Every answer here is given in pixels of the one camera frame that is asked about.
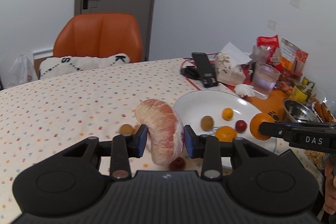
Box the large orange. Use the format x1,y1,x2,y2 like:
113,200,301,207
215,126,237,142

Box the orange kumquat front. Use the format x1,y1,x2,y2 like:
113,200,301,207
249,113,274,141

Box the brown longan front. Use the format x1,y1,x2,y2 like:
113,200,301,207
201,115,214,132

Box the brown longan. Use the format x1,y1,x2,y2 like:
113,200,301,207
119,124,134,135
201,115,214,132

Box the dark red fruit back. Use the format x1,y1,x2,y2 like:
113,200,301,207
235,120,247,133

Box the dark red fruit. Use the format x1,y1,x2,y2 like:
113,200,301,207
235,120,247,133
169,157,186,171

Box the small yellow kumquat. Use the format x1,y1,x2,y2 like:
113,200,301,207
222,107,234,121

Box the curved peeled pomelo segment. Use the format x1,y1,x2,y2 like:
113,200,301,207
135,99,184,166

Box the person's right hand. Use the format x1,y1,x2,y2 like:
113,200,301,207
323,159,336,215

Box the brown longan near pomelo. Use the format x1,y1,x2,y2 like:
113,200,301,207
119,124,134,135

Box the fried snack sticks tray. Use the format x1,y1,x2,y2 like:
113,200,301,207
311,102,335,123

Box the orange paw print mat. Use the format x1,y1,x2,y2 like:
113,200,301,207
244,90,289,121

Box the steel bowl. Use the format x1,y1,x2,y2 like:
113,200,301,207
282,98,320,122

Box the dark red fruit front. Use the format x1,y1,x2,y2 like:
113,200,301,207
169,157,186,171

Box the white plate blue rim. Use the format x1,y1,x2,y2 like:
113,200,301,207
172,90,280,155

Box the yellow tin can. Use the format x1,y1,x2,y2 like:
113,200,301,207
290,77,315,103

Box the crumpled white tissue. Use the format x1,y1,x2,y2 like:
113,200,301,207
234,84,255,98

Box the clear plastic cup front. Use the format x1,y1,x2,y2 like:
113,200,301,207
252,63,281,100

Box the clear plastic cup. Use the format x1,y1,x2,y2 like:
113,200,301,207
250,46,270,63
252,63,281,100

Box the orange red snack packet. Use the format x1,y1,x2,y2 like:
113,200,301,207
280,38,309,75

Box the clear plastic cup back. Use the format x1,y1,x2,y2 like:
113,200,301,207
250,46,270,63

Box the black round charger base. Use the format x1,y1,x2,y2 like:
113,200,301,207
180,66,201,81

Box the black phone stand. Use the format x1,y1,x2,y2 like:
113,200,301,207
192,52,218,88

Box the paper tissue pack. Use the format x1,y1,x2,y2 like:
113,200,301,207
215,42,252,86

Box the red snack bag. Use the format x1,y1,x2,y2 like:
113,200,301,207
256,35,280,64

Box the floral tablecloth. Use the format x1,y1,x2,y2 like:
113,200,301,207
0,57,325,224

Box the white fluffy cushion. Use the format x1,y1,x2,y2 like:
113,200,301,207
39,53,130,79

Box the orange leather chair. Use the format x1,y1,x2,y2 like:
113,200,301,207
53,13,142,63

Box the white plastic bag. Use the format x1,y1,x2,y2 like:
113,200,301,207
6,54,38,88

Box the red cable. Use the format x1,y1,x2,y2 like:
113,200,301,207
179,52,219,90

